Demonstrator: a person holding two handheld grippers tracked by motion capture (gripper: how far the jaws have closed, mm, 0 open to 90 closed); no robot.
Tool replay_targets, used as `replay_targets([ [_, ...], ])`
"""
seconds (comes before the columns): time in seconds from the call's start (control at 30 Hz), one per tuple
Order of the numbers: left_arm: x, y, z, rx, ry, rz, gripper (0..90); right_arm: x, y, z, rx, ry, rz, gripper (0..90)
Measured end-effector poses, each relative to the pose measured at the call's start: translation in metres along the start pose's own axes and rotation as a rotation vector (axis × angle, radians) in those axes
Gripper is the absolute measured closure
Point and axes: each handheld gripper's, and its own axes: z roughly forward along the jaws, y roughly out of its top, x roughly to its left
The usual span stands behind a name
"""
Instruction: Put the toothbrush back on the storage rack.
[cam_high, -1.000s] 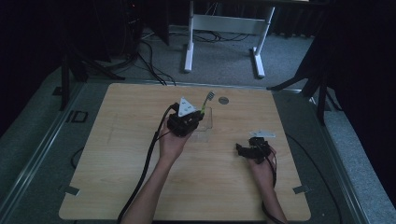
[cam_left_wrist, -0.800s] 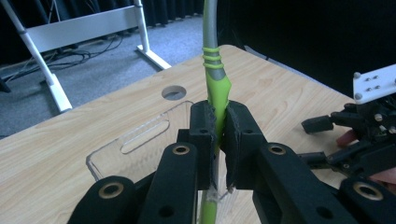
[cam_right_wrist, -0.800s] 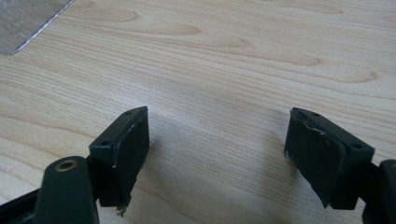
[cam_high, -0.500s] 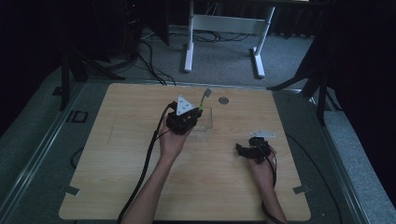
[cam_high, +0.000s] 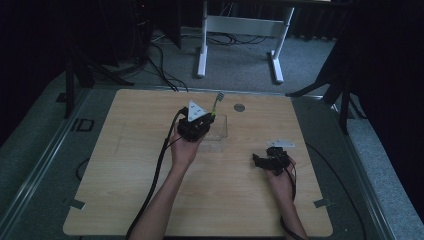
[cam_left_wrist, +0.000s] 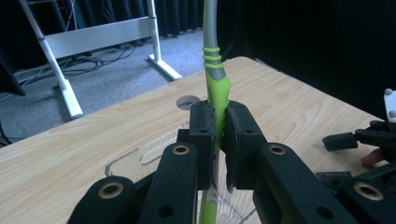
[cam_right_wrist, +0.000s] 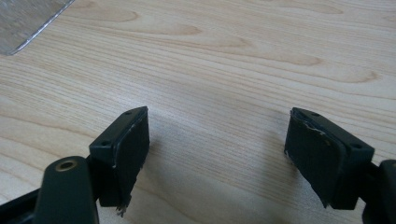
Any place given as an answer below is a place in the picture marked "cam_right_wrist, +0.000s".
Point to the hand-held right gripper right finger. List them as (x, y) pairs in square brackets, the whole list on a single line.
[(320, 161)]

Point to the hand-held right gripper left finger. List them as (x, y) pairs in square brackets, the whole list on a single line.
[(124, 155)]

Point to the clear plastic sheet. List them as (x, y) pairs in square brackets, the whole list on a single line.
[(21, 21)]

